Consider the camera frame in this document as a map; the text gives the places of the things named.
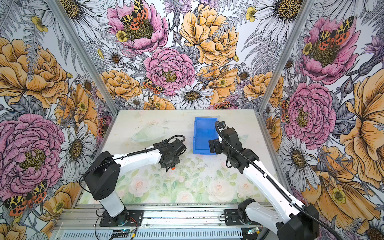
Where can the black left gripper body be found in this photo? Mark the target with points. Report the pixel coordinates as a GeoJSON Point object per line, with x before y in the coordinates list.
{"type": "Point", "coordinates": [174, 160]}

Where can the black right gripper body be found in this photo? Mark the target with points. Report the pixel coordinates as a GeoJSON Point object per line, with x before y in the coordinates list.
{"type": "Point", "coordinates": [219, 148]}

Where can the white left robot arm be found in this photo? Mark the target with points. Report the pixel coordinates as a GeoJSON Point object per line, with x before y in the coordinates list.
{"type": "Point", "coordinates": [102, 176]}

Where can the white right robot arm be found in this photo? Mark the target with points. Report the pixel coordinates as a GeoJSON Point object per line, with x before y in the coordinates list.
{"type": "Point", "coordinates": [290, 219]}

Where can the blue plastic bin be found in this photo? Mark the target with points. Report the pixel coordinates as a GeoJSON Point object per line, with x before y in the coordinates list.
{"type": "Point", "coordinates": [204, 131]}

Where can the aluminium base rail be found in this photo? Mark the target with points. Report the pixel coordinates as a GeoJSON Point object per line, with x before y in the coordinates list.
{"type": "Point", "coordinates": [155, 216]}

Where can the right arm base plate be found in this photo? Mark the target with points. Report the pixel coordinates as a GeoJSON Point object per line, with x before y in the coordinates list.
{"type": "Point", "coordinates": [232, 218]}

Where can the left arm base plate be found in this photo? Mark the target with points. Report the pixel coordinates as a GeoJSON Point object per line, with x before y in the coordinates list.
{"type": "Point", "coordinates": [127, 218]}

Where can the white slotted cable duct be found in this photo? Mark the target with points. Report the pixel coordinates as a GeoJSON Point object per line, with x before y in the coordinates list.
{"type": "Point", "coordinates": [155, 234]}

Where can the aluminium corner post left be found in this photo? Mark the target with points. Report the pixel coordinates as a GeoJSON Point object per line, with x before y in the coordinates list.
{"type": "Point", "coordinates": [77, 43]}

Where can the aluminium corner post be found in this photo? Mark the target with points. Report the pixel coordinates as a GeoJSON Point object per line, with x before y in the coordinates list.
{"type": "Point", "coordinates": [291, 40]}
{"type": "Point", "coordinates": [77, 43]}

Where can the aluminium corner post right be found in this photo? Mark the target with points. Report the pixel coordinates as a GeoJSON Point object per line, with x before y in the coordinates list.
{"type": "Point", "coordinates": [291, 40]}

